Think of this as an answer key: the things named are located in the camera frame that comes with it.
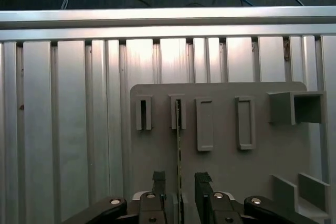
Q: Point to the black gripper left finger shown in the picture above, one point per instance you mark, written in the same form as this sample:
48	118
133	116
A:
158	182

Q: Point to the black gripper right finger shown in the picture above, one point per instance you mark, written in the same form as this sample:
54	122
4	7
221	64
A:
202	195

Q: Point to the green RAM stick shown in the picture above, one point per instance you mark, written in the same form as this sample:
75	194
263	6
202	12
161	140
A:
179	155

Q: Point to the grey parts rack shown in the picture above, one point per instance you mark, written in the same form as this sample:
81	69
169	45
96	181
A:
225	176

